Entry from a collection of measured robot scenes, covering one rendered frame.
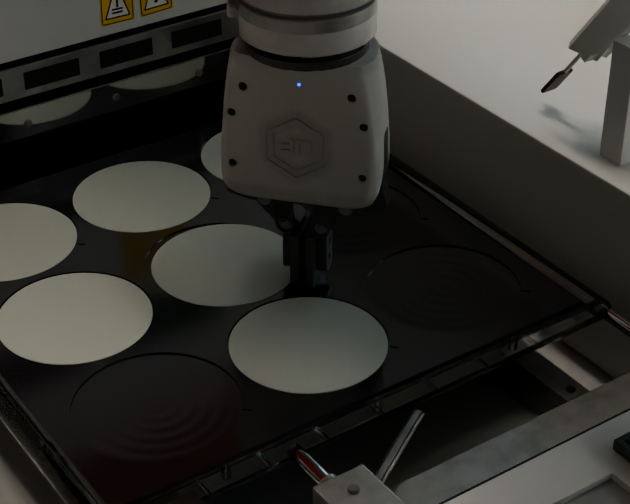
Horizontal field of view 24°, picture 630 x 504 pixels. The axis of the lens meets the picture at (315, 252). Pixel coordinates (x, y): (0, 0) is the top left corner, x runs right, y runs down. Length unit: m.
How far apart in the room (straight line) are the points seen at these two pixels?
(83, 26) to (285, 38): 0.31
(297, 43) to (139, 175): 0.28
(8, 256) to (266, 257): 0.18
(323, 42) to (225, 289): 0.20
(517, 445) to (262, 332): 0.18
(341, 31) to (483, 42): 0.31
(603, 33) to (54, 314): 0.40
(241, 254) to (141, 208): 0.10
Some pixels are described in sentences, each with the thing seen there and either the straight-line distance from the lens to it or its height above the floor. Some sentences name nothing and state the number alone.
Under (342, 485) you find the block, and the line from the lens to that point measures 0.80.
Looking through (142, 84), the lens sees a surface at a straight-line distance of 1.15.
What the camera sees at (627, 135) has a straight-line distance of 0.98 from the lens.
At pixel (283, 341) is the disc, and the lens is 0.91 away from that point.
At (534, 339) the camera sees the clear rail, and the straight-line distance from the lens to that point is 0.92.
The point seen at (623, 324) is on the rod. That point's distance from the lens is 0.95.
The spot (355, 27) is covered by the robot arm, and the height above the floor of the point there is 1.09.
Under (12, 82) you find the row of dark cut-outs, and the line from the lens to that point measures 1.11.
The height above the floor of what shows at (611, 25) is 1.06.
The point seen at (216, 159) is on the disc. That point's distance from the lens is 1.11.
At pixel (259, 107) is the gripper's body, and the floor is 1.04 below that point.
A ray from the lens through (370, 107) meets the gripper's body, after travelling 0.87.
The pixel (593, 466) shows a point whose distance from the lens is 0.75.
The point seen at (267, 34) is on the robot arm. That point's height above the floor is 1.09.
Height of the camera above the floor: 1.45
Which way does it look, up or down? 33 degrees down
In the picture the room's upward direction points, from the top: straight up
